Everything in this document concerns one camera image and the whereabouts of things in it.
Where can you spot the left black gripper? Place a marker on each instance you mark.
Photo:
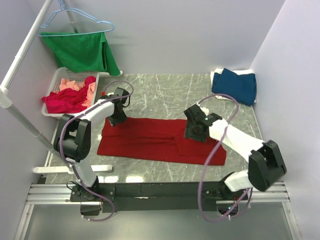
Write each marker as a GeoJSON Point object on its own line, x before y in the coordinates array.
{"type": "Point", "coordinates": [114, 121]}

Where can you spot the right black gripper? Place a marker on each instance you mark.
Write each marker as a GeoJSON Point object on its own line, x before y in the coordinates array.
{"type": "Point", "coordinates": [188, 133]}

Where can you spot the dark red t shirt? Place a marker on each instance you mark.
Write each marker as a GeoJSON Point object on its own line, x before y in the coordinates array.
{"type": "Point", "coordinates": [153, 139]}

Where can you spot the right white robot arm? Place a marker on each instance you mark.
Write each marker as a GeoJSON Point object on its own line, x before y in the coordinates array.
{"type": "Point", "coordinates": [265, 161]}

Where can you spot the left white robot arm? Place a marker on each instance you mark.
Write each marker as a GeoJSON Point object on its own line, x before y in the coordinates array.
{"type": "Point", "coordinates": [73, 140]}

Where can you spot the magenta t shirt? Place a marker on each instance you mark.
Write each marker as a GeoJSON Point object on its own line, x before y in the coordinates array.
{"type": "Point", "coordinates": [56, 104]}

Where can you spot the folded blue t shirt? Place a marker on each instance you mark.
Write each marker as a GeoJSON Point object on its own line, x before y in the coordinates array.
{"type": "Point", "coordinates": [236, 86]}

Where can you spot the peach pink garment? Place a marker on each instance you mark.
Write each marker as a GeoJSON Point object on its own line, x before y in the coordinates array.
{"type": "Point", "coordinates": [78, 93]}

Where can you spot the folded white t shirt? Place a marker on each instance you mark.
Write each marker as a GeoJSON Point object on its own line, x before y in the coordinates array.
{"type": "Point", "coordinates": [220, 75]}

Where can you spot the white laundry basket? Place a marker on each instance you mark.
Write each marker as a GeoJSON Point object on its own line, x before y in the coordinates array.
{"type": "Point", "coordinates": [63, 72]}

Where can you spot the green t shirt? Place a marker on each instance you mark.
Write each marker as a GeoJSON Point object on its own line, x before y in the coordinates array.
{"type": "Point", "coordinates": [82, 52]}

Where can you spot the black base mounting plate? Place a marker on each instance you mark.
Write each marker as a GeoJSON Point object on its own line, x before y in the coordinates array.
{"type": "Point", "coordinates": [145, 196]}

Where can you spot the aluminium rail frame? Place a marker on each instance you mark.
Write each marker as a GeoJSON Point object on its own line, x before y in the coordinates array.
{"type": "Point", "coordinates": [58, 194]}

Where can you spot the light blue wire hanger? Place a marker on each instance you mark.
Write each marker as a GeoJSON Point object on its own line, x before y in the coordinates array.
{"type": "Point", "coordinates": [70, 11]}

